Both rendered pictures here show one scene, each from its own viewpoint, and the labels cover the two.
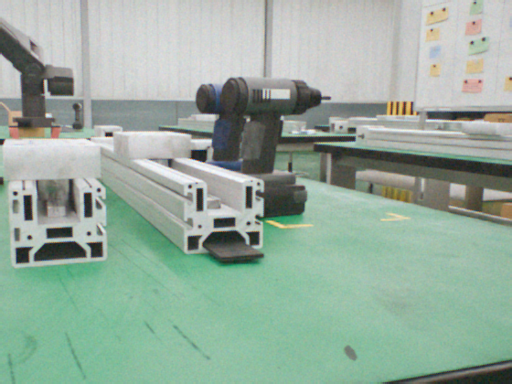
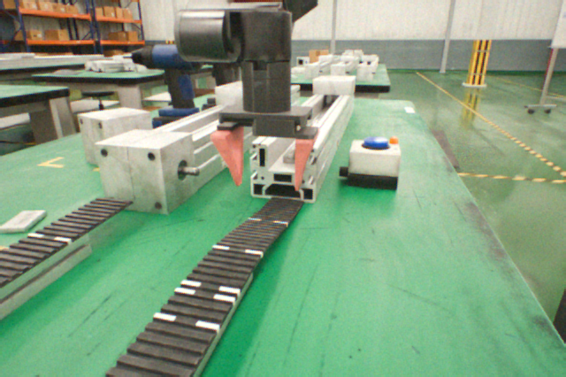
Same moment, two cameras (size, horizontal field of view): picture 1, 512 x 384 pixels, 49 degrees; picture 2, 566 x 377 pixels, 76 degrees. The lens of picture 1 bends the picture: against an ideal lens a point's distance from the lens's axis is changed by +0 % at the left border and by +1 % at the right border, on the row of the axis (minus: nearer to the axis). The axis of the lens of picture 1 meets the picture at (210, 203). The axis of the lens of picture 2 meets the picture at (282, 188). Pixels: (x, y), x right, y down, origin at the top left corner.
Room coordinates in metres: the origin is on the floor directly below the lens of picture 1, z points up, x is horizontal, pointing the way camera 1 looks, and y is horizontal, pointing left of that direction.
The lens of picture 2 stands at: (1.77, 0.70, 1.00)
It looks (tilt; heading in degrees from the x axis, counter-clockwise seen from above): 22 degrees down; 213
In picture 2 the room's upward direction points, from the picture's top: straight up
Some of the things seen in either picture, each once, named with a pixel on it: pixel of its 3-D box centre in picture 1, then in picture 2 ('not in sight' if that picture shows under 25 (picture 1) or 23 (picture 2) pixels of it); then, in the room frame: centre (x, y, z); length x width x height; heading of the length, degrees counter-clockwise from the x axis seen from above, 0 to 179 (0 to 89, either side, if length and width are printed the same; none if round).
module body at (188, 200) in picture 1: (150, 177); (248, 117); (1.03, 0.11, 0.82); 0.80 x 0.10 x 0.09; 19
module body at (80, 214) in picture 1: (43, 181); (322, 120); (0.97, 0.29, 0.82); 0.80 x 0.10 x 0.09; 19
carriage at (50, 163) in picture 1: (49, 167); (334, 88); (0.73, 0.21, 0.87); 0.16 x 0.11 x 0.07; 19
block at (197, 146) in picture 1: (191, 160); (122, 137); (1.36, 0.05, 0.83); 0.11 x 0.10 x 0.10; 88
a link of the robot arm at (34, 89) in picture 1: (35, 84); (260, 36); (1.42, 0.44, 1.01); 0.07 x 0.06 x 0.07; 109
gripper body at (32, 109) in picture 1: (34, 109); (266, 93); (1.42, 0.44, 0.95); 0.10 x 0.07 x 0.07; 111
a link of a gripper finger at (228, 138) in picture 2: (46, 138); (248, 150); (1.43, 0.42, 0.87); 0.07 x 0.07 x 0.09; 21
